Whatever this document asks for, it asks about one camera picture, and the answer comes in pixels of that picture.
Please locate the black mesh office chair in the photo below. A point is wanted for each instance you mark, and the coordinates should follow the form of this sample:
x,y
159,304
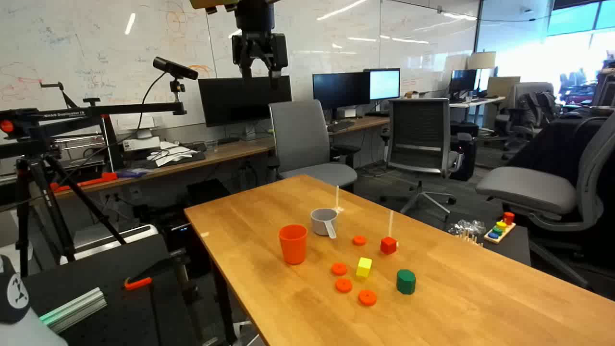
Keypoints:
x,y
420,127

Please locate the grey measuring cup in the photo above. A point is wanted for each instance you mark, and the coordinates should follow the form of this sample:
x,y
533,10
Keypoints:
x,y
320,224

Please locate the black cart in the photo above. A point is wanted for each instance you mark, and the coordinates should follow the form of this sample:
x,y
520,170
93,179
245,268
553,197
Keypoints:
x,y
116,320

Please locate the orange wooden disc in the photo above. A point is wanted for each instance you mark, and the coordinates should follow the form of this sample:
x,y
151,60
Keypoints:
x,y
368,299
343,285
339,270
358,241

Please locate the light grey office chair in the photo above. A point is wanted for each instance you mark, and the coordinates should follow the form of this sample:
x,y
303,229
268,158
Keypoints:
x,y
299,135

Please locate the small dark monitor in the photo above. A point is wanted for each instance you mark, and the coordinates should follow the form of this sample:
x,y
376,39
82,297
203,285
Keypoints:
x,y
462,81

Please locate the black boom rail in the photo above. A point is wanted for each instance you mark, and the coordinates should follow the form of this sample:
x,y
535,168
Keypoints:
x,y
97,116

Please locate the silver metal rail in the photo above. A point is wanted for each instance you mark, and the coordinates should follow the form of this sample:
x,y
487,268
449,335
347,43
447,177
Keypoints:
x,y
109,243

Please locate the white desk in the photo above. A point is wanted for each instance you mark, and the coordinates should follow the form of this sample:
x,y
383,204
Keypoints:
x,y
478,101

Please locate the black stereo camera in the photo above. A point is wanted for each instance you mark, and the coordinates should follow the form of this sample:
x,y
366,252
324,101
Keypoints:
x,y
174,66

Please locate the black computer monitor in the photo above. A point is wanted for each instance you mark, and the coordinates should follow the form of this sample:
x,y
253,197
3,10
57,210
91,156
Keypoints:
x,y
339,89

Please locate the white box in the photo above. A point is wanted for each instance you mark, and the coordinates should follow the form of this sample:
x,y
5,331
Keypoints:
x,y
141,143

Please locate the clear plastic bag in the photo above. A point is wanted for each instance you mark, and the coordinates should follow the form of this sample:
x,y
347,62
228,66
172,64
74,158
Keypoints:
x,y
468,227

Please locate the black bag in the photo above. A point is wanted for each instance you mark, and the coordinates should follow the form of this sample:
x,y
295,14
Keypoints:
x,y
464,154

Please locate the yellow wooden block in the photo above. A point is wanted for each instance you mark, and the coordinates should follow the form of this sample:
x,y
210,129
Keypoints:
x,y
364,268

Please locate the colourful stacking toy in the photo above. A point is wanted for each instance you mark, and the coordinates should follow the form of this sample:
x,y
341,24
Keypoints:
x,y
501,229

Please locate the white crumpled papers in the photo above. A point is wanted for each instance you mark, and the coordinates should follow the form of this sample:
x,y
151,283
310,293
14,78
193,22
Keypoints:
x,y
170,154

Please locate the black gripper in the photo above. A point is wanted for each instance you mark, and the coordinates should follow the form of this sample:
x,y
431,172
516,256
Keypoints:
x,y
258,16

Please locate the black tripod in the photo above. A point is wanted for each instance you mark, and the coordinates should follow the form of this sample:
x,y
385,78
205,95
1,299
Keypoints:
x,y
32,166

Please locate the green wooden block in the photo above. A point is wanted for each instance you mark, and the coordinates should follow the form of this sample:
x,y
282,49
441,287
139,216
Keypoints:
x,y
406,283

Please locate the small yellow object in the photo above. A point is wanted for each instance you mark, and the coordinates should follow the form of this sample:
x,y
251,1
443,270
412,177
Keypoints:
x,y
389,247

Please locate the lit white monitor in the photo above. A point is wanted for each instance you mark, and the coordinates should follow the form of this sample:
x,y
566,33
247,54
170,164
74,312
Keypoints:
x,y
385,83

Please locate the long wooden desk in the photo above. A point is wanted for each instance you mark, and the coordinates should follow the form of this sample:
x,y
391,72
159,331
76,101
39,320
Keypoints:
x,y
218,154

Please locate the wide black monitor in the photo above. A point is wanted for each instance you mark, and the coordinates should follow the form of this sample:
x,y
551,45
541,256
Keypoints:
x,y
243,103

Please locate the black side table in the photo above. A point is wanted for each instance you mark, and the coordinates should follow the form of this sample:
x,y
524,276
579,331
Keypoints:
x,y
512,251

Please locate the white peg stand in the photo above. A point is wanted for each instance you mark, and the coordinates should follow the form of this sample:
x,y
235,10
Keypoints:
x,y
391,224
337,201

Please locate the orange plastic cup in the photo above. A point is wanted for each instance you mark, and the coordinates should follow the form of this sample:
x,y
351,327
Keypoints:
x,y
293,247

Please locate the red tool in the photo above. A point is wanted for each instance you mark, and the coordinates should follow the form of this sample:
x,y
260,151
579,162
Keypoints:
x,y
84,183

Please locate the grey padded office chair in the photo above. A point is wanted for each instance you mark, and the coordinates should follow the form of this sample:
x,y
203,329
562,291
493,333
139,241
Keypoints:
x,y
526,189

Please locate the silver aluminium bar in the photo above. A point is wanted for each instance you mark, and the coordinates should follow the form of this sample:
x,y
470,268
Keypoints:
x,y
74,308

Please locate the white lamp shade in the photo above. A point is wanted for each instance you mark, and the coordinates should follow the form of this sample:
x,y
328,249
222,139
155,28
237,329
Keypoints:
x,y
481,60

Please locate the black cap with logo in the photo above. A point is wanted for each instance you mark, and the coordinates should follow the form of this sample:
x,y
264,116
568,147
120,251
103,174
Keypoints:
x,y
12,291

